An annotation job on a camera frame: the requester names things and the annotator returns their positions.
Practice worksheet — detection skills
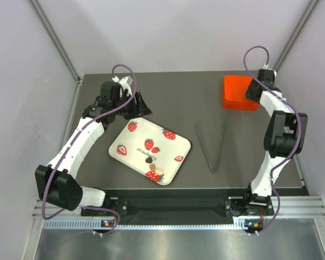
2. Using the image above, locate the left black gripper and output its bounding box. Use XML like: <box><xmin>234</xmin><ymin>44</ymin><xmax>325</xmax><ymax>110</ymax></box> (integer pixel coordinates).
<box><xmin>113</xmin><ymin>90</ymin><xmax>152</xmax><ymax>120</ymax></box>

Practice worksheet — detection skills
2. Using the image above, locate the orange box lid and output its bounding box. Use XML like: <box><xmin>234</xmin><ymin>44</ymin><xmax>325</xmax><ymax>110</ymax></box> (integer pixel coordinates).
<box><xmin>222</xmin><ymin>75</ymin><xmax>252</xmax><ymax>102</ymax></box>

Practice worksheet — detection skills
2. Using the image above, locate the white strawberry tray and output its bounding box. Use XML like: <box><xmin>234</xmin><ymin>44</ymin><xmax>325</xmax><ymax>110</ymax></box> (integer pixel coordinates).
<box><xmin>108</xmin><ymin>118</ymin><xmax>192</xmax><ymax>186</ymax></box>

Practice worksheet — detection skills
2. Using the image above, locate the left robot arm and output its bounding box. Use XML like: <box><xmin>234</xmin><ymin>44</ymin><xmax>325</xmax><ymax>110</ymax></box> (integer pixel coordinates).
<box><xmin>35</xmin><ymin>76</ymin><xmax>151</xmax><ymax>215</ymax></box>

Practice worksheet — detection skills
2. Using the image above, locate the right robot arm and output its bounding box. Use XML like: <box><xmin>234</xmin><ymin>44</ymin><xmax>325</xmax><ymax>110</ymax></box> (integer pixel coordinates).
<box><xmin>242</xmin><ymin>68</ymin><xmax>308</xmax><ymax>215</ymax></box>

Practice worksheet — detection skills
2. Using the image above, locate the dark heart chocolate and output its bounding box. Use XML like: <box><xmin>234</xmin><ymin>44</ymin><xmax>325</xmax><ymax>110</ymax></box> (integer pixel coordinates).
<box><xmin>145</xmin><ymin>157</ymin><xmax>153</xmax><ymax>164</ymax></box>

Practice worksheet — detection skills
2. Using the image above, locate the caramel square chocolate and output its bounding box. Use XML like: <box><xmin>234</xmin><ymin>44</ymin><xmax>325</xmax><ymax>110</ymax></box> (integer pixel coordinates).
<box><xmin>149</xmin><ymin>164</ymin><xmax>156</xmax><ymax>171</ymax></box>

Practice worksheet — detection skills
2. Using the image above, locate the cream almond chocolate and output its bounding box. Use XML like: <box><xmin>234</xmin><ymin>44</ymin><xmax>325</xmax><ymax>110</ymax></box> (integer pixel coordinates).
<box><xmin>155</xmin><ymin>169</ymin><xmax>163</xmax><ymax>176</ymax></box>

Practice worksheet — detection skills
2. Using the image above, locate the orange compartment box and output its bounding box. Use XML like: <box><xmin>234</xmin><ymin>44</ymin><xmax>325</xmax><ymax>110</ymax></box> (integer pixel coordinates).
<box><xmin>222</xmin><ymin>99</ymin><xmax>259</xmax><ymax>111</ymax></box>

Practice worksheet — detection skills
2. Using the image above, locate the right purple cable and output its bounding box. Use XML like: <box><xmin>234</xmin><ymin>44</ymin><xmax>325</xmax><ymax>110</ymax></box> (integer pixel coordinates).
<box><xmin>243</xmin><ymin>45</ymin><xmax>302</xmax><ymax>236</ymax></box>

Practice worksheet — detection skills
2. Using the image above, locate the purple cable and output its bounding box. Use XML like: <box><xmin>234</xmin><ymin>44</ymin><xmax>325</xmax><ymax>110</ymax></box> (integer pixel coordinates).
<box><xmin>41</xmin><ymin>64</ymin><xmax>138</xmax><ymax>236</ymax></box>
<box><xmin>243</xmin><ymin>45</ymin><xmax>302</xmax><ymax>236</ymax></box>

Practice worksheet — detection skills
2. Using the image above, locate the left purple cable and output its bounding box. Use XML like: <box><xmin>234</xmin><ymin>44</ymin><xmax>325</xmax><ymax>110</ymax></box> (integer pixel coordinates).
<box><xmin>41</xmin><ymin>64</ymin><xmax>138</xmax><ymax>236</ymax></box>

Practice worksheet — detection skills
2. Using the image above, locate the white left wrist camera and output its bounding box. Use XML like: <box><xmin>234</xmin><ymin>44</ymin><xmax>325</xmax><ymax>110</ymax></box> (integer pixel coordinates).
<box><xmin>112</xmin><ymin>76</ymin><xmax>133</xmax><ymax>96</ymax></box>

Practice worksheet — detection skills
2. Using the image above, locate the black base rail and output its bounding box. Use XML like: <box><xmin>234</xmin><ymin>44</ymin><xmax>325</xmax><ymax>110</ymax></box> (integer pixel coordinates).
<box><xmin>80</xmin><ymin>189</ymin><xmax>274</xmax><ymax>233</ymax></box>

